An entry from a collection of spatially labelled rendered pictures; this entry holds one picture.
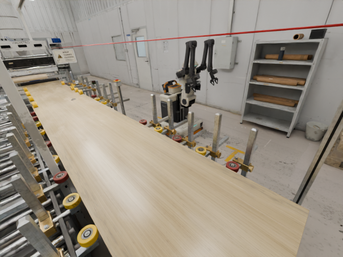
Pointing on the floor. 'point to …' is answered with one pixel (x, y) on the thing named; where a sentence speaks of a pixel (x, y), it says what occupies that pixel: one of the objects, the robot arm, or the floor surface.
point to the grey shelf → (247, 114)
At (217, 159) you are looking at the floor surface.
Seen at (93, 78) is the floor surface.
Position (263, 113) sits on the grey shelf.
